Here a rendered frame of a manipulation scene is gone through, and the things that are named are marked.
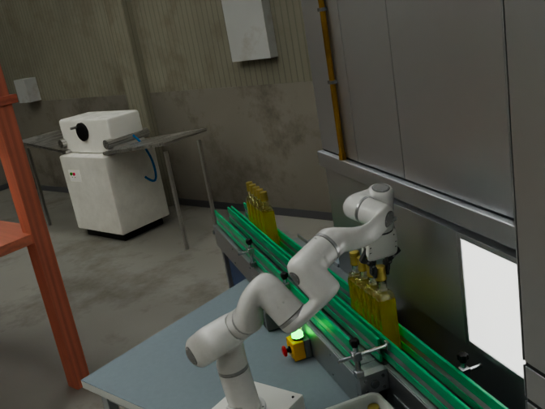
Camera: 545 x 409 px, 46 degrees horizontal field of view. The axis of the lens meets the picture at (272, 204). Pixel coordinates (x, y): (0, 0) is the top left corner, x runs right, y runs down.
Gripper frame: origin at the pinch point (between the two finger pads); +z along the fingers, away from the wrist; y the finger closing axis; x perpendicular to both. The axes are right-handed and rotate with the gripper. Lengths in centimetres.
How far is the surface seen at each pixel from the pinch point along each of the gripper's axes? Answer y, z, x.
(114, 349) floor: 90, 173, -199
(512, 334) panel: -13.2, -5.9, 44.5
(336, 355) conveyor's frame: 15.5, 29.3, 0.7
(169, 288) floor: 41, 193, -272
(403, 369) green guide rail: 3.9, 20.1, 22.1
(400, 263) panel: -11.6, 7.0, -7.9
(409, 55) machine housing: -15, -61, -11
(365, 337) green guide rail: 6.2, 23.5, 2.3
